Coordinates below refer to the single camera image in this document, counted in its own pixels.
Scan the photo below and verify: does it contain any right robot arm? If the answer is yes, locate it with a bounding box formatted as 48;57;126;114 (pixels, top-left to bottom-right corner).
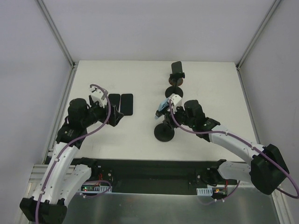
156;95;289;195

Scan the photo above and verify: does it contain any left aluminium frame post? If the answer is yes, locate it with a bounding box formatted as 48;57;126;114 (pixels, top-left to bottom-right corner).
35;0;77;68

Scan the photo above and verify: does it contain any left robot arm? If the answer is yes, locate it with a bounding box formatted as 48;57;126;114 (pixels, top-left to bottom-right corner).
20;98;124;224

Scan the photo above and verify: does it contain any black phone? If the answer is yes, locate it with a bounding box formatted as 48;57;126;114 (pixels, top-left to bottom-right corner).
120;93;134;116
108;93;121;111

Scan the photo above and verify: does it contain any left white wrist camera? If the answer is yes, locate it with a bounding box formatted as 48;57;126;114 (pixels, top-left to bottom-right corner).
89;86;108;108

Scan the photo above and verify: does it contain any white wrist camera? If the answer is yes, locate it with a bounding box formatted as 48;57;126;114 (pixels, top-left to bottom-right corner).
89;86;108;108
169;93;182;113

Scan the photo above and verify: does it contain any aluminium frame post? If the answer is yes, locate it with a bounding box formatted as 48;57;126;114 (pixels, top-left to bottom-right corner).
236;0;283;71
35;0;77;68

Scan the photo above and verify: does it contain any brown base metal phone stand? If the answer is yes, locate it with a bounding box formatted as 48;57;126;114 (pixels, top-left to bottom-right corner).
169;61;185;86

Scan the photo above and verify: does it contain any left white cable duct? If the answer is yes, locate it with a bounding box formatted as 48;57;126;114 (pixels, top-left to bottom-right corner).
77;183;113;194

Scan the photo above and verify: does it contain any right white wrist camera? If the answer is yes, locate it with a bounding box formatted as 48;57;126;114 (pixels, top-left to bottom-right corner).
169;93;182;113

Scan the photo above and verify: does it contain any light blue phone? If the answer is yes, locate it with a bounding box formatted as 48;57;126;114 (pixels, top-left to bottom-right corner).
155;98;169;119

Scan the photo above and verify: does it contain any black tall clamp phone stand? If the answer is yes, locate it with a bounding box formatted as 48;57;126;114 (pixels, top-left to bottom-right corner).
154;110;175;142

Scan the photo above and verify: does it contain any white cable duct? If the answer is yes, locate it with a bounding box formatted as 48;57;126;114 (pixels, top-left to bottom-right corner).
77;183;113;194
196;187;213;196

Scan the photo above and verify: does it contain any right white cable duct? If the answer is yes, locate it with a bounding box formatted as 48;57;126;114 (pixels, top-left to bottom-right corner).
196;187;213;196

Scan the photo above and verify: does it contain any black round base phone stand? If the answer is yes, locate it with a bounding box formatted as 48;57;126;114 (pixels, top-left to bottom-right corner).
164;72;185;98

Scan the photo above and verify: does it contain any right aluminium frame post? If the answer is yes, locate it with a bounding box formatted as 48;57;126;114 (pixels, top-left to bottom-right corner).
236;0;283;71

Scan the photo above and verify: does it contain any aluminium front rail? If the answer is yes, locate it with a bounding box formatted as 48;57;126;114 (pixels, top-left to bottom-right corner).
28;164;75;183

